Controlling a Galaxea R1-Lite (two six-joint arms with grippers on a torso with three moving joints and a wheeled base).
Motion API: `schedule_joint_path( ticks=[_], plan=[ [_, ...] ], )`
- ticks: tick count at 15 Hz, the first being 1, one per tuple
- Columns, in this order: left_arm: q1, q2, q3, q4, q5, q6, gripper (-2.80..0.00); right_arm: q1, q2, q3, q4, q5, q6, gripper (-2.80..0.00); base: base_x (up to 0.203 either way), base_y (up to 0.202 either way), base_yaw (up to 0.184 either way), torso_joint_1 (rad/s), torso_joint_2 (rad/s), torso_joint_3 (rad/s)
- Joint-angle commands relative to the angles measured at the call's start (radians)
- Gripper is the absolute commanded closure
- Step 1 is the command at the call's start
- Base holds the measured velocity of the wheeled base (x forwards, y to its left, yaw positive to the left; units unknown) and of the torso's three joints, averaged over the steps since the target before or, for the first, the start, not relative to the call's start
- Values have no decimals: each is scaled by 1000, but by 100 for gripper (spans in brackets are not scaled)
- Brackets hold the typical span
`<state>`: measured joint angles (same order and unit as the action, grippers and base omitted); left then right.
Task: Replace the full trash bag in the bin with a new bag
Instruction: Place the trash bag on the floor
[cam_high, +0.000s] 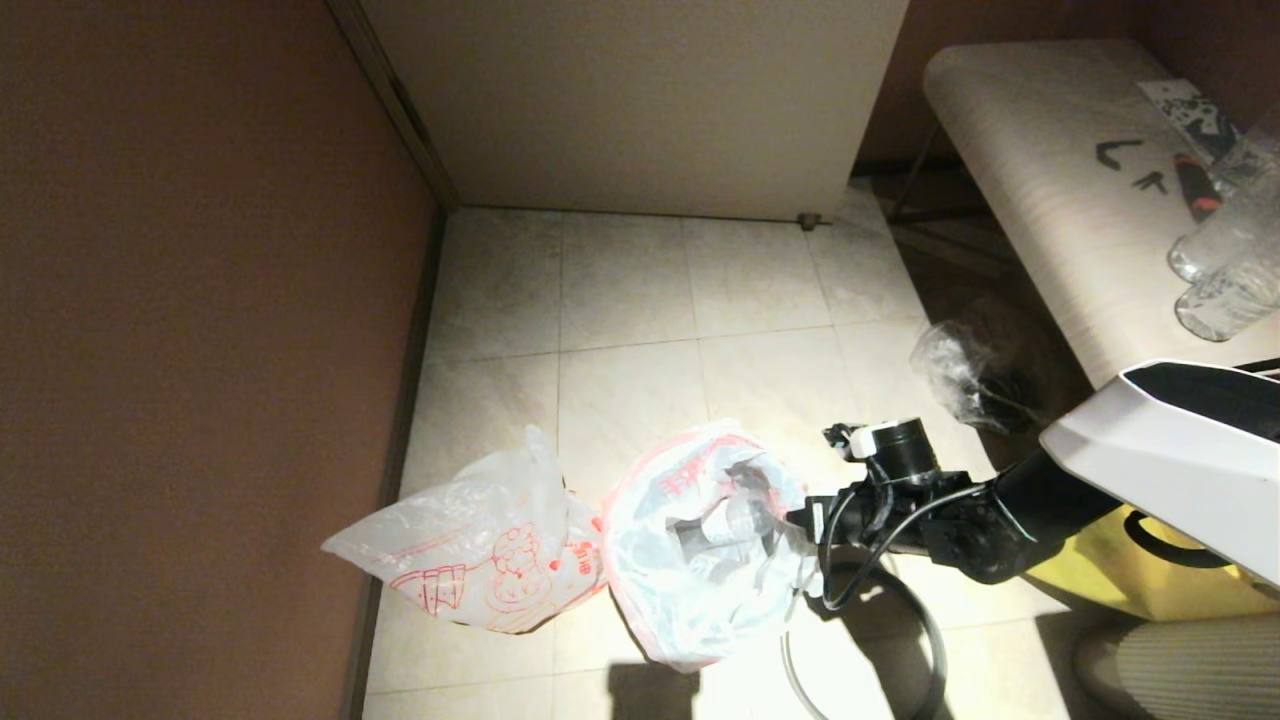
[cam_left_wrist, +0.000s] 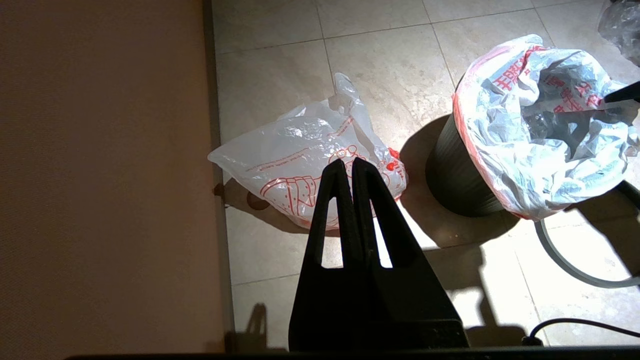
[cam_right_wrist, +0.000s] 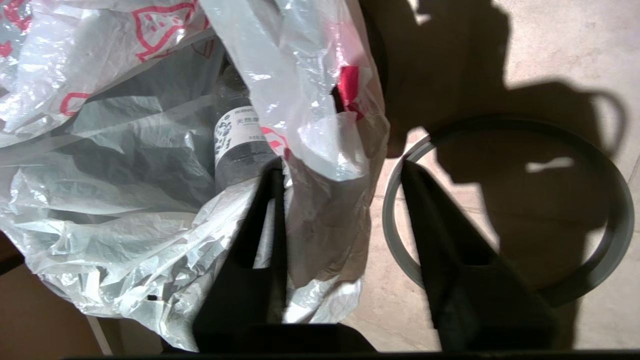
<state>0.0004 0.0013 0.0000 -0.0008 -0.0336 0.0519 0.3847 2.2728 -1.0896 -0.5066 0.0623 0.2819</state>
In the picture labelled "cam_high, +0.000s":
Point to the clear red-print plastic bag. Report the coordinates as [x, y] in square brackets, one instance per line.
[470, 540]

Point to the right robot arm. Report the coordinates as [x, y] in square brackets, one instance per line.
[1180, 450]

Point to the black and red marker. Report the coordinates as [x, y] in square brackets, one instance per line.
[1195, 190]

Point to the white cabinet panel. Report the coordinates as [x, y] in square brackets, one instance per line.
[640, 100]

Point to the light wood-grain table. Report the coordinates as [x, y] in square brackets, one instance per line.
[1050, 200]

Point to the small metal cabinet foot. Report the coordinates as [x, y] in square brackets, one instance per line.
[808, 222]

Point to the dark metal table leg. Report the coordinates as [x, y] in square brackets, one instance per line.
[912, 180]

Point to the ribbed beige cushion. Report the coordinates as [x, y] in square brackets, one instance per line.
[1190, 670]

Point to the yellow tote bag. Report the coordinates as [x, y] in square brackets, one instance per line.
[1150, 590]

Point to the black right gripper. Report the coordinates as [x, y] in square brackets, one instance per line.
[880, 520]

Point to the crumpled clear plastic wrap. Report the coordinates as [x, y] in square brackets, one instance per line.
[945, 365]

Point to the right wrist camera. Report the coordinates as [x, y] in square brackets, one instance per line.
[905, 450]

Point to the used white bin liner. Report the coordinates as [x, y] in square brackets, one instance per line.
[650, 600]

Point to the printed white card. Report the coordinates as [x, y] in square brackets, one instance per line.
[1187, 112]

